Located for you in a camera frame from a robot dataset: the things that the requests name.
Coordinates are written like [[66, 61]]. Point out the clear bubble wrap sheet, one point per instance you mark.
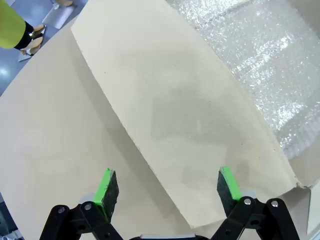
[[262, 55]]

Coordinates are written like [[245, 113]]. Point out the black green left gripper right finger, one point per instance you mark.
[[228, 187]]

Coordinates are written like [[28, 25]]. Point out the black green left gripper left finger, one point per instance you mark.
[[105, 190]]

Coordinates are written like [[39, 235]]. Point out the open brown cardboard box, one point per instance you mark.
[[162, 87]]

